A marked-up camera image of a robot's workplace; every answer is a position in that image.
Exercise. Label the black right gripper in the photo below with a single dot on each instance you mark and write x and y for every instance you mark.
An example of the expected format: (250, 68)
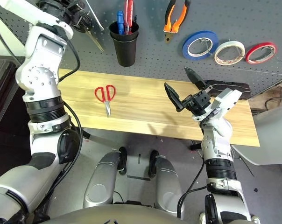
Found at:
(199, 102)

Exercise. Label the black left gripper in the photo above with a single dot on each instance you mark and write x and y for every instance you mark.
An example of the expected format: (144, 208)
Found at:
(61, 9)

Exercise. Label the white tape roll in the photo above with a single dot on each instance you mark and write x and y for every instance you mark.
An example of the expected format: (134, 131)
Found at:
(229, 44)

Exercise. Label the orange black pliers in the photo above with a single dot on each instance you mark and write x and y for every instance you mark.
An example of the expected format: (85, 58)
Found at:
(181, 16)

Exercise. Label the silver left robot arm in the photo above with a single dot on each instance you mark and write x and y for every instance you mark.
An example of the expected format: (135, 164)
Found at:
(40, 77)

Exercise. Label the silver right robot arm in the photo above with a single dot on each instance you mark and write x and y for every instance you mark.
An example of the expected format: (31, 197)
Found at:
(215, 140)

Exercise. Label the grey metal pegboard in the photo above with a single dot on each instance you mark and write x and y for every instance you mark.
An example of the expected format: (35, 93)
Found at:
(155, 60)

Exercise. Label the blue tape roll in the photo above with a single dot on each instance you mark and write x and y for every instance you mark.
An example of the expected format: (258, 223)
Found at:
(185, 52)

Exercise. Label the black inner holder cup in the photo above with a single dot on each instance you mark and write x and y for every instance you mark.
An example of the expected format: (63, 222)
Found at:
(113, 29)

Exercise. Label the black holder cup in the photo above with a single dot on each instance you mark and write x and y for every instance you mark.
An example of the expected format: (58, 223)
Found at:
(127, 56)
(113, 29)

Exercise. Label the black flat tool case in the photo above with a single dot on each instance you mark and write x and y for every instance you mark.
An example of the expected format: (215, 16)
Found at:
(244, 92)

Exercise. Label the black outer holder cup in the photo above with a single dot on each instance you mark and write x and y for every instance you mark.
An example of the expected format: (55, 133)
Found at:
(127, 56)

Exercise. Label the red tape roll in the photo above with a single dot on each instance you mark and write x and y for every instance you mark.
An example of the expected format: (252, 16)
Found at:
(247, 56)

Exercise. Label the black right robot foot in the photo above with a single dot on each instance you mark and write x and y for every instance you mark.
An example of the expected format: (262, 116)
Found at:
(153, 163)

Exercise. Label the black robot foot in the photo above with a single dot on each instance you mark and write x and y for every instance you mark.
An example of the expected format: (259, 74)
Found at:
(153, 163)
(122, 161)

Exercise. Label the short black floor tape strip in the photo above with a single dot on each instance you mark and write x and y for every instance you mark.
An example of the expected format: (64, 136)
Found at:
(139, 158)

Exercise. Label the large black hard case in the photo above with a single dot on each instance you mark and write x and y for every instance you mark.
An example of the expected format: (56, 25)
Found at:
(1, 77)

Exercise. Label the black left robot foot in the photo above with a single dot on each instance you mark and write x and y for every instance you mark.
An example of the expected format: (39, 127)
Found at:
(122, 161)

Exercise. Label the light grey chair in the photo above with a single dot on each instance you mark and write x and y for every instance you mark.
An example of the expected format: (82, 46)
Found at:
(267, 140)

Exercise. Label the silver right robot leg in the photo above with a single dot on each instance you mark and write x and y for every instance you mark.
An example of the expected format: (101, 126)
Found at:
(169, 186)

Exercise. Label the silver robot leg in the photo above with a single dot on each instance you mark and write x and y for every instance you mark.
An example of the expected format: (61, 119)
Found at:
(169, 186)
(99, 182)

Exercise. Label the long black floor tape strip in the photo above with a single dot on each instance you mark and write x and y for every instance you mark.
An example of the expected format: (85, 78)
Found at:
(138, 177)

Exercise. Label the silver left robot leg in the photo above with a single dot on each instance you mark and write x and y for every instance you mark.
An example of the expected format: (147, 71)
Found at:
(99, 182)

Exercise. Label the grey robot torso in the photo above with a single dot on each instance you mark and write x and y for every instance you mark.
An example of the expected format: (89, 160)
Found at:
(113, 215)

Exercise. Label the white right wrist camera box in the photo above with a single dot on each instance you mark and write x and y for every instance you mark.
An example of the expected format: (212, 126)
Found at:
(225, 101)

